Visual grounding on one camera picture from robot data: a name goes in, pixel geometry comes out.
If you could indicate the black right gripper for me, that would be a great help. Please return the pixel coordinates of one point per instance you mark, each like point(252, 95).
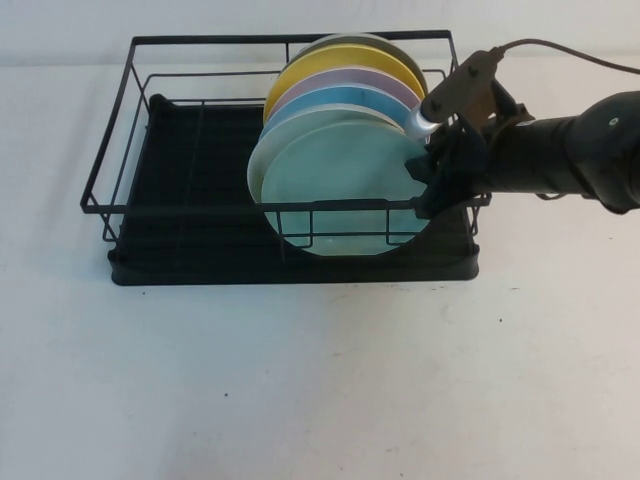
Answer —
point(462, 165)

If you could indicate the mint green plate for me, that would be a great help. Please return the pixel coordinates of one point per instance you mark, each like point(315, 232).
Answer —
point(340, 175)

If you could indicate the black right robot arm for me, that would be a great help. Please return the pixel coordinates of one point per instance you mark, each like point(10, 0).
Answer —
point(575, 150)

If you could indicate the blue plate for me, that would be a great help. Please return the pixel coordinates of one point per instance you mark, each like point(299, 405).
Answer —
point(350, 95)

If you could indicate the purple plate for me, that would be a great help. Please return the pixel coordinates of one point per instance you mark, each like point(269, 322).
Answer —
point(360, 77)

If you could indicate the grey-green plate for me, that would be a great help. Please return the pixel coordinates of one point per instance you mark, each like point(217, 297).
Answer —
point(400, 54)

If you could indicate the yellow plate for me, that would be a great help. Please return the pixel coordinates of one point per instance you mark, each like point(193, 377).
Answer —
point(320, 62)

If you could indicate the black plastic drip tray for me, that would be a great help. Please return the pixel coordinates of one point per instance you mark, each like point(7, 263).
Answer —
point(210, 262)

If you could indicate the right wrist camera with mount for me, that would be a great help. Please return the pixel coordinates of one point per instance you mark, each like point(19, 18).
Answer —
point(460, 80)

